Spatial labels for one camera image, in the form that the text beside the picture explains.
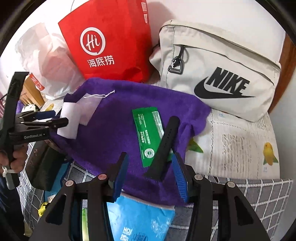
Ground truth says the green tissue packet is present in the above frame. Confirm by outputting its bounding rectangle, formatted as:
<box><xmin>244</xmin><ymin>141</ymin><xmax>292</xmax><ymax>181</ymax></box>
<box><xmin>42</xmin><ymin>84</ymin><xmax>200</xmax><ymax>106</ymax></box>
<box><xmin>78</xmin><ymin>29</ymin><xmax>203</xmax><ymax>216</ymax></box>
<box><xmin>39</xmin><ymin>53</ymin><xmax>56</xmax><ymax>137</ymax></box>
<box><xmin>82</xmin><ymin>208</ymin><xmax>89</xmax><ymax>241</ymax></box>

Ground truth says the white foam block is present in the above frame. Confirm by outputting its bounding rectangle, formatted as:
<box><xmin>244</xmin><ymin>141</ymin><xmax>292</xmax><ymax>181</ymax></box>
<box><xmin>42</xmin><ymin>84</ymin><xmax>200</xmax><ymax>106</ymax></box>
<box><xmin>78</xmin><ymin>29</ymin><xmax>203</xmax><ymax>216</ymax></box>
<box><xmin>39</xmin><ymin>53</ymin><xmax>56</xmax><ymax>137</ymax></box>
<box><xmin>57</xmin><ymin>102</ymin><xmax>81</xmax><ymax>139</ymax></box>

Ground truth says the clear mesh drawstring pouch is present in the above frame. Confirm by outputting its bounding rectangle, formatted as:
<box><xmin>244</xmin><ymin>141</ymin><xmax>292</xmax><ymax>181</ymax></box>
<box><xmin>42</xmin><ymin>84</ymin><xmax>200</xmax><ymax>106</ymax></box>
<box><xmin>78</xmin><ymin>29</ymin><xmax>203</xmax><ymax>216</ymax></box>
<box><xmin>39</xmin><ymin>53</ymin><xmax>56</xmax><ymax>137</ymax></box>
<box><xmin>77</xmin><ymin>90</ymin><xmax>115</xmax><ymax>126</ymax></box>

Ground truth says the green wet wipe packet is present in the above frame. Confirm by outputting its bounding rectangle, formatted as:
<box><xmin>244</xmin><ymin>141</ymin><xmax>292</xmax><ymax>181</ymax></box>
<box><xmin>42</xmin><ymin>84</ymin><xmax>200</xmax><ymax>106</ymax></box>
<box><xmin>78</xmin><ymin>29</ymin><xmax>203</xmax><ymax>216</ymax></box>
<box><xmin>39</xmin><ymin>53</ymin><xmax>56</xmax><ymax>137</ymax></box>
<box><xmin>132</xmin><ymin>107</ymin><xmax>164</xmax><ymax>168</ymax></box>

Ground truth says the person's left hand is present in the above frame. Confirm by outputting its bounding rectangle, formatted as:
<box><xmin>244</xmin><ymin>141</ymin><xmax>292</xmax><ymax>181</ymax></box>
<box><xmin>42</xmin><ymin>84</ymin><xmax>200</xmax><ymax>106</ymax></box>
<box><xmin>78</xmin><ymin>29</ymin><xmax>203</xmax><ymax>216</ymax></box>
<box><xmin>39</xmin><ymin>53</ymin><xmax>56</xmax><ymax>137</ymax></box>
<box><xmin>0</xmin><ymin>144</ymin><xmax>28</xmax><ymax>177</ymax></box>

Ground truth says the wooden headboard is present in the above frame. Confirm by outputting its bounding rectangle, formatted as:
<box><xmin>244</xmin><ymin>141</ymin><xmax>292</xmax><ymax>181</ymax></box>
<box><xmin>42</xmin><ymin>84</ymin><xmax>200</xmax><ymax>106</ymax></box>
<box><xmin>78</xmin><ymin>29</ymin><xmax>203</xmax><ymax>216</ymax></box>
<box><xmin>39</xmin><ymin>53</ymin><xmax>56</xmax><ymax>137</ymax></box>
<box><xmin>20</xmin><ymin>76</ymin><xmax>45</xmax><ymax>108</ymax></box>

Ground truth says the dark green tea tin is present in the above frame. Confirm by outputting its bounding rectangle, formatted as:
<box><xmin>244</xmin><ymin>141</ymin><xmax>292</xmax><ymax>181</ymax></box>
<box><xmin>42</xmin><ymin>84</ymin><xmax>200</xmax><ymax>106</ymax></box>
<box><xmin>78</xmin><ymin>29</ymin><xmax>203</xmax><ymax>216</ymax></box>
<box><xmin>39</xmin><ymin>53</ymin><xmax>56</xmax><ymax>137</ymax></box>
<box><xmin>25</xmin><ymin>140</ymin><xmax>71</xmax><ymax>191</ymax></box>

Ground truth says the checkered grey bed sheet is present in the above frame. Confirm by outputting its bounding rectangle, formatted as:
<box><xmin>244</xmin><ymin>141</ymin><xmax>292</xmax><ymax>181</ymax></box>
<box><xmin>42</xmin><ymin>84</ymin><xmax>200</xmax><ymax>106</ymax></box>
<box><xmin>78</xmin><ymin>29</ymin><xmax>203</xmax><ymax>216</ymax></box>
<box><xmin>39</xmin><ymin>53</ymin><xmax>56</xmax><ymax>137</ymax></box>
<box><xmin>17</xmin><ymin>141</ymin><xmax>294</xmax><ymax>241</ymax></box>

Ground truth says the white Miniso plastic bag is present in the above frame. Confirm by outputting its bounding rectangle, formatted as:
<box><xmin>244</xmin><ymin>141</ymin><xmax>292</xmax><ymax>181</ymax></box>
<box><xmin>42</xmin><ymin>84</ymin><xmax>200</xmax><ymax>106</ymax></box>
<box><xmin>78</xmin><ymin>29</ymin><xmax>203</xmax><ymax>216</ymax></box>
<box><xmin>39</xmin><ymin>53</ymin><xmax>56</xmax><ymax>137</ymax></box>
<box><xmin>16</xmin><ymin>23</ymin><xmax>85</xmax><ymax>99</ymax></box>

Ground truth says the purple towel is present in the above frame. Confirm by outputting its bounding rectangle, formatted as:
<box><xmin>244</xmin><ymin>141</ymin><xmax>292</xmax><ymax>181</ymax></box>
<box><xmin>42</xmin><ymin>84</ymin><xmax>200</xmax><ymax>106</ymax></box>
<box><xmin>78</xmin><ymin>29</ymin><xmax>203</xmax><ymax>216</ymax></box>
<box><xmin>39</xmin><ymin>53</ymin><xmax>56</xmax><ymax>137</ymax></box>
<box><xmin>51</xmin><ymin>78</ymin><xmax>211</xmax><ymax>206</ymax></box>

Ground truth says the blue tissue pack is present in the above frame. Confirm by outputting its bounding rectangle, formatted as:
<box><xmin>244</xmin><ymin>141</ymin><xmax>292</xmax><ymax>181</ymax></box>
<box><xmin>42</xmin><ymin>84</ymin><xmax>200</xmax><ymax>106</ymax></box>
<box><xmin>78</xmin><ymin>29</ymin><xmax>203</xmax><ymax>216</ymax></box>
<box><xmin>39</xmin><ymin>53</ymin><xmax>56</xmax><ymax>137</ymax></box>
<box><xmin>107</xmin><ymin>193</ymin><xmax>175</xmax><ymax>240</ymax></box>

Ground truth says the newspaper print lemon sheet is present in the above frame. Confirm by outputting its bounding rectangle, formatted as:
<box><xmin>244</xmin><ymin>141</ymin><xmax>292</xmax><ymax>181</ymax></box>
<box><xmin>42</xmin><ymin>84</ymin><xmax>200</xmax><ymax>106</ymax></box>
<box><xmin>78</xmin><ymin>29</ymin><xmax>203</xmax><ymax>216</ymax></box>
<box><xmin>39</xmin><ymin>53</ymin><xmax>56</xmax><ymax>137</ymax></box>
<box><xmin>182</xmin><ymin>109</ymin><xmax>280</xmax><ymax>179</ymax></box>

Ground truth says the red Haidilao paper bag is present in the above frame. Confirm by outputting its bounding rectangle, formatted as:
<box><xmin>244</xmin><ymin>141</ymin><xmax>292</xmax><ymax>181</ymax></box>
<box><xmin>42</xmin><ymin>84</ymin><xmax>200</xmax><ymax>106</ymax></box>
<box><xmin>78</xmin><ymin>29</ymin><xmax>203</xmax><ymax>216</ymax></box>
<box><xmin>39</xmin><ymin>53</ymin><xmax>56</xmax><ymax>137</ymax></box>
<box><xmin>58</xmin><ymin>1</ymin><xmax>153</xmax><ymax>83</ymax></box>

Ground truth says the beige Nike bag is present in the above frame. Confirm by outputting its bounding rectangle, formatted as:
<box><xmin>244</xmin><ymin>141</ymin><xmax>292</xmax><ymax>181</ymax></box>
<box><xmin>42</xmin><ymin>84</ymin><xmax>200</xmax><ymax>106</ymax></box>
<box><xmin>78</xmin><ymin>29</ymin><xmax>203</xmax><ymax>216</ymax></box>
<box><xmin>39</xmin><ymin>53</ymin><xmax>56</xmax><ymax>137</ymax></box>
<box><xmin>149</xmin><ymin>20</ymin><xmax>281</xmax><ymax>122</ymax></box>

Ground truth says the brown wooden door frame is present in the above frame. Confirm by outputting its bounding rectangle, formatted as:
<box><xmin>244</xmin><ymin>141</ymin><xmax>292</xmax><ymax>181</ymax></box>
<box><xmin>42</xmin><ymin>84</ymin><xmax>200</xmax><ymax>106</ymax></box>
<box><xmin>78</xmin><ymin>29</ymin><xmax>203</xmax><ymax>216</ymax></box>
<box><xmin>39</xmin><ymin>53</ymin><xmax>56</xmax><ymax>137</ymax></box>
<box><xmin>268</xmin><ymin>34</ymin><xmax>296</xmax><ymax>113</ymax></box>

